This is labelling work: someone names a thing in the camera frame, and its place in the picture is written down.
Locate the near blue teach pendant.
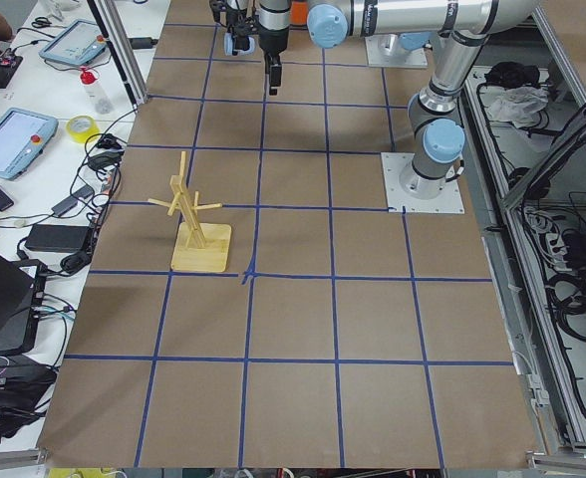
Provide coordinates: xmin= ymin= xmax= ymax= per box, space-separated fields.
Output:
xmin=0 ymin=108 xmax=59 ymax=179

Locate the black power adapter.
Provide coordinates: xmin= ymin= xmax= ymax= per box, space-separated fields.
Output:
xmin=25 ymin=224 xmax=91 ymax=253

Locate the light blue plastic cup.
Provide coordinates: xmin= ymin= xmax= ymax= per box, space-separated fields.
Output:
xmin=223 ymin=32 xmax=255 ymax=56

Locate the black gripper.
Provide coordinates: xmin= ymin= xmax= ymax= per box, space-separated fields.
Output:
xmin=209 ymin=0 xmax=257 ymax=40
xmin=258 ymin=28 xmax=288 ymax=96

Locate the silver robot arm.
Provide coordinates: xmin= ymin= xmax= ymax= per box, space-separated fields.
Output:
xmin=306 ymin=0 xmax=538 ymax=201
xmin=209 ymin=0 xmax=292 ymax=57

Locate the red capped squeeze bottle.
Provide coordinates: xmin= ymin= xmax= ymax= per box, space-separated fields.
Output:
xmin=80 ymin=68 xmax=114 ymax=115

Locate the blue teach pendant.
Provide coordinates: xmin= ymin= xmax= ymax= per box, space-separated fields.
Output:
xmin=0 ymin=108 xmax=59 ymax=179
xmin=39 ymin=19 xmax=107 ymax=67

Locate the white crumpled cloth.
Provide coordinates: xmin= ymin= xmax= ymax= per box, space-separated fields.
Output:
xmin=486 ymin=87 xmax=548 ymax=127

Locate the yellow tape roll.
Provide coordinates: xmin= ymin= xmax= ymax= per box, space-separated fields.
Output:
xmin=66 ymin=115 xmax=100 ymax=143

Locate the aluminium frame post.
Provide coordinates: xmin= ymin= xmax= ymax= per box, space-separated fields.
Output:
xmin=87 ymin=0 xmax=148 ymax=107

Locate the wooden cup rack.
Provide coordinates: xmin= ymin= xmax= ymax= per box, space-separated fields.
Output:
xmin=147 ymin=151 xmax=232 ymax=273

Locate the far blue teach pendant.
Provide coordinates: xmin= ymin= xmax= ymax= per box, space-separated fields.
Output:
xmin=39 ymin=19 xmax=107 ymax=67

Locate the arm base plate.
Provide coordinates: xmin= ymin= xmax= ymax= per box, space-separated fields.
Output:
xmin=381 ymin=152 xmax=464 ymax=214
xmin=366 ymin=32 xmax=430 ymax=69

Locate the black laptop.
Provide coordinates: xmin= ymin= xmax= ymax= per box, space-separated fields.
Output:
xmin=0 ymin=255 xmax=46 ymax=357

